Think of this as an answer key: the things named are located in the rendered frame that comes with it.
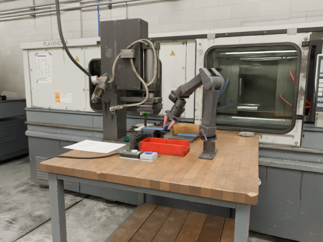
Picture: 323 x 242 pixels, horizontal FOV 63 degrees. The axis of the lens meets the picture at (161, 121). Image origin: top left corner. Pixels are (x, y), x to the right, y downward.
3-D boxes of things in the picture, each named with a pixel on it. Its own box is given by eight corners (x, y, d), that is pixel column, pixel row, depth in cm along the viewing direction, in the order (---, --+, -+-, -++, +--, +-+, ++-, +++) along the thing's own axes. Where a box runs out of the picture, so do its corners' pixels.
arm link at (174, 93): (165, 100, 163) (169, 82, 158) (176, 99, 168) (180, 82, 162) (175, 108, 155) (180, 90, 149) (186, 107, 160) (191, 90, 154)
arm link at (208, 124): (197, 136, 142) (205, 75, 133) (207, 134, 145) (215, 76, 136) (205, 139, 137) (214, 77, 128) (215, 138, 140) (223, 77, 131)
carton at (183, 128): (207, 139, 179) (208, 127, 177) (172, 136, 187) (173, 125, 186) (211, 135, 190) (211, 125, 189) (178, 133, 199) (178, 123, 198)
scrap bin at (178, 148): (184, 157, 135) (184, 145, 134) (140, 152, 143) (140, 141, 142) (189, 151, 146) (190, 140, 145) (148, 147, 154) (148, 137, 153)
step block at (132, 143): (134, 152, 142) (133, 136, 141) (129, 151, 143) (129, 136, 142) (139, 149, 148) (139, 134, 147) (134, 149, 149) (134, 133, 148)
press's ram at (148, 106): (154, 116, 154) (154, 65, 149) (115, 114, 163) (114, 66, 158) (164, 113, 171) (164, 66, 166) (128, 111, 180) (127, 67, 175)
